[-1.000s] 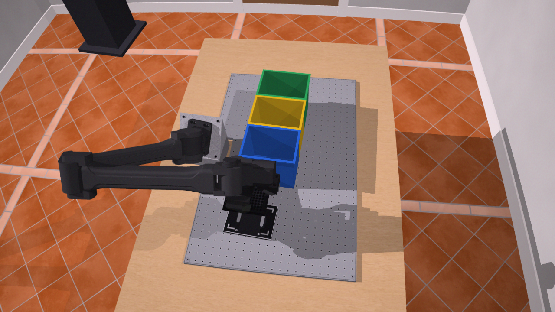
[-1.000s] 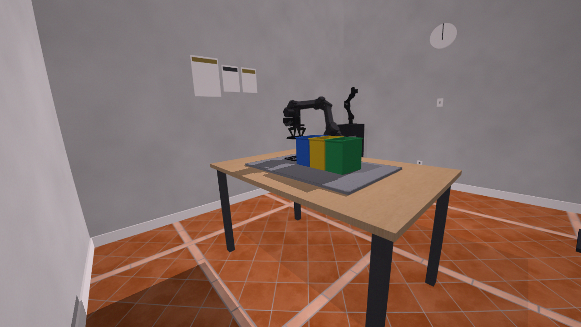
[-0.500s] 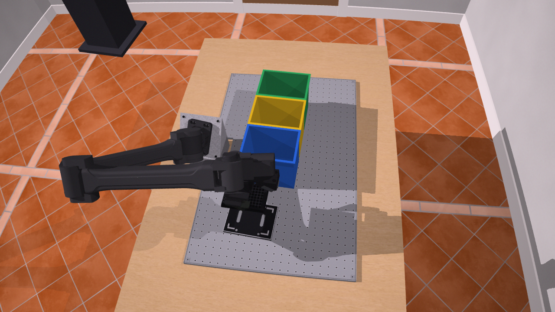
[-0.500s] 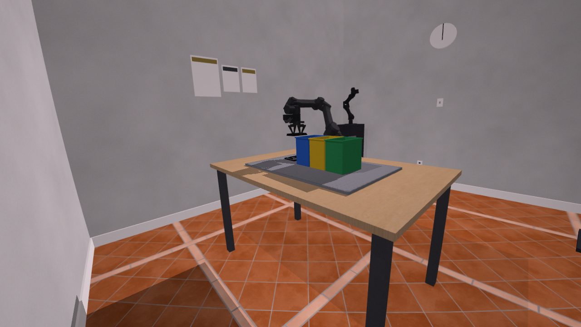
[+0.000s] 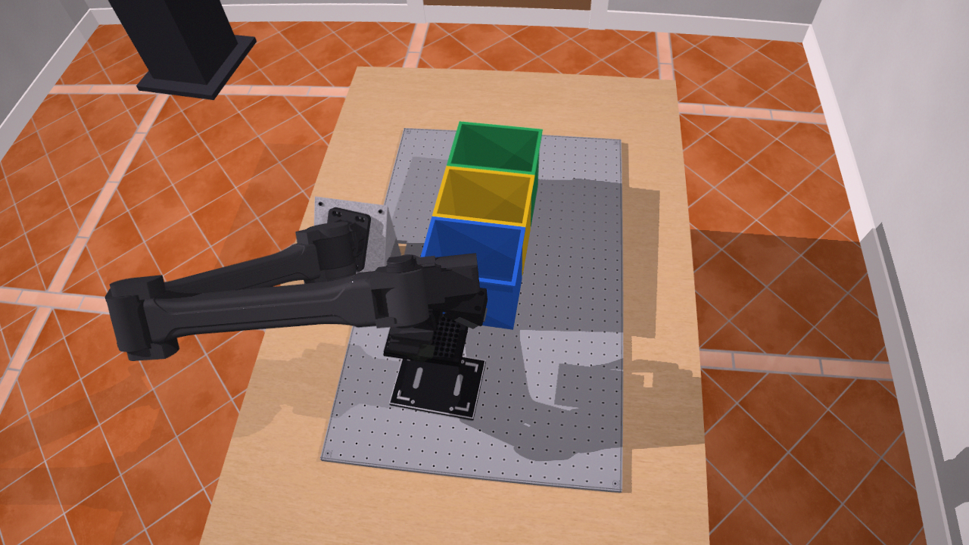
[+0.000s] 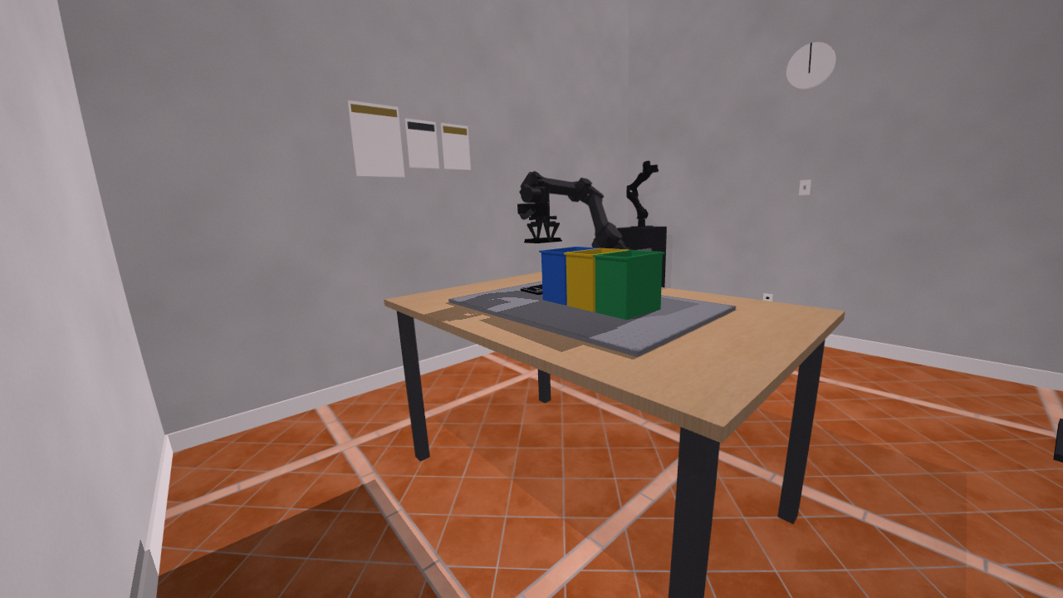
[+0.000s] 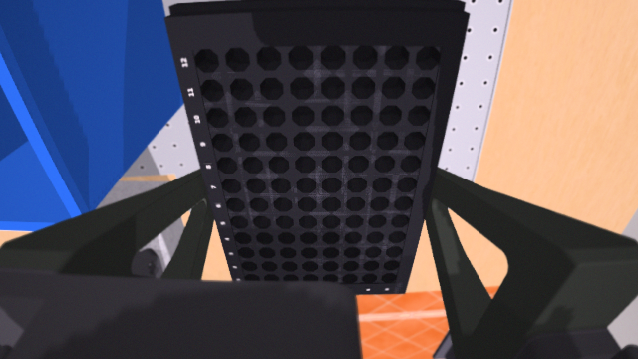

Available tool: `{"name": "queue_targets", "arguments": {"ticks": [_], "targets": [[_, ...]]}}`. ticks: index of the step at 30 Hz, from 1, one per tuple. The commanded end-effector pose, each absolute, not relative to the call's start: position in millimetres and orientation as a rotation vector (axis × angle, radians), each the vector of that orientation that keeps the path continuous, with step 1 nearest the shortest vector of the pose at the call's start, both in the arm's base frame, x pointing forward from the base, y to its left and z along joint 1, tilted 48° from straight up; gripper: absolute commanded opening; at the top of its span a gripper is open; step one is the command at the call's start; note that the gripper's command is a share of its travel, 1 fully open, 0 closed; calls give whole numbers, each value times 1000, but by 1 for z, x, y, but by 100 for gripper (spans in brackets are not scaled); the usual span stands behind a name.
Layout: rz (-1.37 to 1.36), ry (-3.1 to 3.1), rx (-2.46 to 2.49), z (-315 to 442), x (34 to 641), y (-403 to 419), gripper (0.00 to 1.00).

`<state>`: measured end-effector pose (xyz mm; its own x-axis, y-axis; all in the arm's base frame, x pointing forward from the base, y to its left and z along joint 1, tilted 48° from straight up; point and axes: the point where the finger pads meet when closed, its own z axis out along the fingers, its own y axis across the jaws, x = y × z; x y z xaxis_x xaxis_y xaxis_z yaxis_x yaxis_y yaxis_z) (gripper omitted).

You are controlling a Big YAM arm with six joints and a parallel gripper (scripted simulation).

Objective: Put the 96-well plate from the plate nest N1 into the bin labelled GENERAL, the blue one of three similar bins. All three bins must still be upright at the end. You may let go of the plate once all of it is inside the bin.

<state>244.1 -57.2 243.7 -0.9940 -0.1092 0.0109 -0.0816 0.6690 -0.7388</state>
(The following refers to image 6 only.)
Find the green open bin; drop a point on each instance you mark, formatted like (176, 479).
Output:
(628, 285)

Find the yellow open bin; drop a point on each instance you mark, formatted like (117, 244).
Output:
(580, 277)

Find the blue bin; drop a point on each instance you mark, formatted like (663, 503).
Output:
(553, 267)

